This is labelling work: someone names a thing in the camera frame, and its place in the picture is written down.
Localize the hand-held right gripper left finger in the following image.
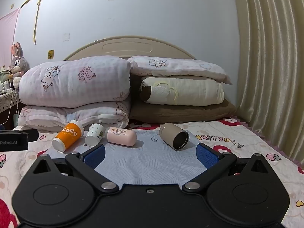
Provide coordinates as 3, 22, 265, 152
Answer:
32, 145, 119, 192

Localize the beige bed headboard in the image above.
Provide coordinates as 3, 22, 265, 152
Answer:
63, 36, 197, 61

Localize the pink wall cloth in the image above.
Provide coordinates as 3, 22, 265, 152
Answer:
0, 8, 21, 65

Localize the brown pillow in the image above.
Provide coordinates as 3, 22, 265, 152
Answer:
129, 99, 237, 124

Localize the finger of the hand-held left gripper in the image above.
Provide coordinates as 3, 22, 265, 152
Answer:
0, 129, 39, 140

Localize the grey rabbit plush toy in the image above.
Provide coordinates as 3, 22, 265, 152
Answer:
9, 42, 30, 89

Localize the white cable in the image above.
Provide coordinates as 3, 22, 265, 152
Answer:
8, 79, 20, 118

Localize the pink checked folded quilt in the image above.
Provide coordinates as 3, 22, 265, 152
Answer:
18, 55, 131, 109
17, 99, 130, 133

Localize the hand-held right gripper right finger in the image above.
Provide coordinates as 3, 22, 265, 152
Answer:
182, 143, 271, 192

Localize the cluttered bedside table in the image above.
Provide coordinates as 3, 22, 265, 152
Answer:
0, 65, 22, 126

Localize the pale blue patterned mat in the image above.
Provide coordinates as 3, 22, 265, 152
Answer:
46, 129, 207, 186

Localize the orange paper cup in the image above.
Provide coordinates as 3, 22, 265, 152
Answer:
52, 120, 85, 153

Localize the cream folded quilt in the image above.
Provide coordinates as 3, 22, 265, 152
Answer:
139, 76, 225, 106

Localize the white printed paper cup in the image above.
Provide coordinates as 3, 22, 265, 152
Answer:
85, 123, 106, 146

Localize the pink cylindrical bottle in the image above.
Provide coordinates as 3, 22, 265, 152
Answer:
107, 127, 138, 147

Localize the pink printed pillow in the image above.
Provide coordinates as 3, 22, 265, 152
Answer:
128, 55, 232, 85

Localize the yellow wall tape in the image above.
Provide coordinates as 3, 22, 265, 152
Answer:
19, 0, 48, 45

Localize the beige metal tumbler cup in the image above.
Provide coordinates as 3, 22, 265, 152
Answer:
159, 123, 190, 151

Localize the cream pleated curtain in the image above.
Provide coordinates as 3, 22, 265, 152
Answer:
231, 0, 304, 159

